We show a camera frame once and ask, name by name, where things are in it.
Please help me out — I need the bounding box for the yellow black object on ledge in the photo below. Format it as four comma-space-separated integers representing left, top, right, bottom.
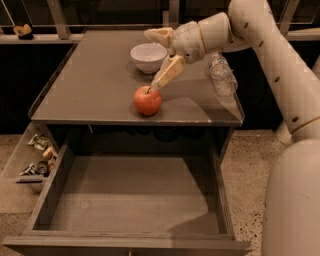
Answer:
13, 24, 34, 40

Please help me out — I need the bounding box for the grey cabinet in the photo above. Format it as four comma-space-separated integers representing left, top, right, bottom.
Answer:
27, 30, 245, 158

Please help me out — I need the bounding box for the white bowl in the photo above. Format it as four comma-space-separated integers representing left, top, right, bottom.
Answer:
130, 43, 167, 74

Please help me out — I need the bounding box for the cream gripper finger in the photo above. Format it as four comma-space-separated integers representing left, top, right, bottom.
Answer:
144, 27, 174, 48
151, 55, 185, 90

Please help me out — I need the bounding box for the clear plastic trash bin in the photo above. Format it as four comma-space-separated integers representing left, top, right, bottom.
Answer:
1, 122, 60, 194

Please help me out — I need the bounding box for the grey open drawer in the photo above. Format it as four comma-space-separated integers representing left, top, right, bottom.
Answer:
3, 146, 251, 256

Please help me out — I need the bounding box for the red apple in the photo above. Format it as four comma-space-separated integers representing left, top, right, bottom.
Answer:
133, 86, 162, 116

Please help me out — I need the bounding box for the clear plastic bottle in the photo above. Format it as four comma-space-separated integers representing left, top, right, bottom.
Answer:
209, 52, 238, 97

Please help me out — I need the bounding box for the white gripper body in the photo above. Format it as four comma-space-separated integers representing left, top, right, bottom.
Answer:
171, 21, 206, 64

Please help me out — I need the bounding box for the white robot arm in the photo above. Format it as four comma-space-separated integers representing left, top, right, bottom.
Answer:
144, 0, 320, 256

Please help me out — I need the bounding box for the green crumpled wrapper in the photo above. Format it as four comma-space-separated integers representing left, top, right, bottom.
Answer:
28, 134, 51, 151

